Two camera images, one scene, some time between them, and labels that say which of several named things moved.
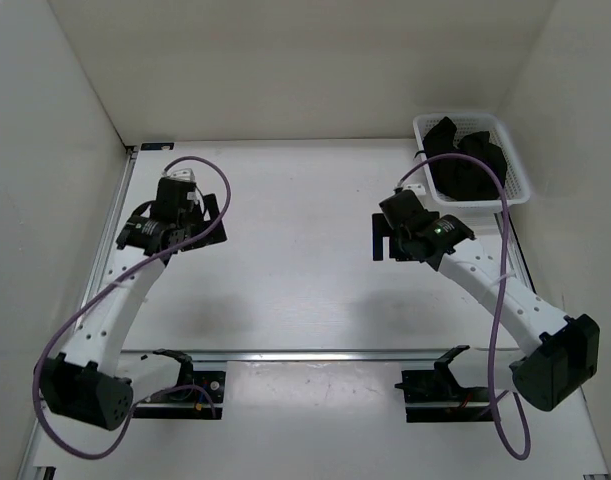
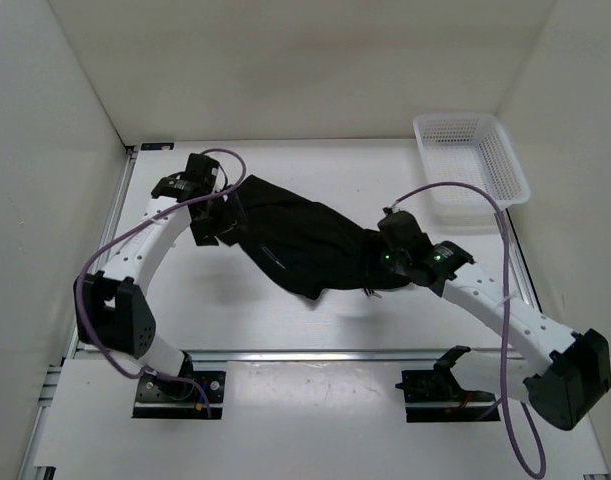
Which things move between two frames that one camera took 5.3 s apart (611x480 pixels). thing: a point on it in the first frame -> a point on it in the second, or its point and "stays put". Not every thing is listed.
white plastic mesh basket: (514, 176) stays put
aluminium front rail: (312, 356) stays put
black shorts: (460, 179) -> (312, 245)
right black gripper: (382, 229) -> (382, 241)
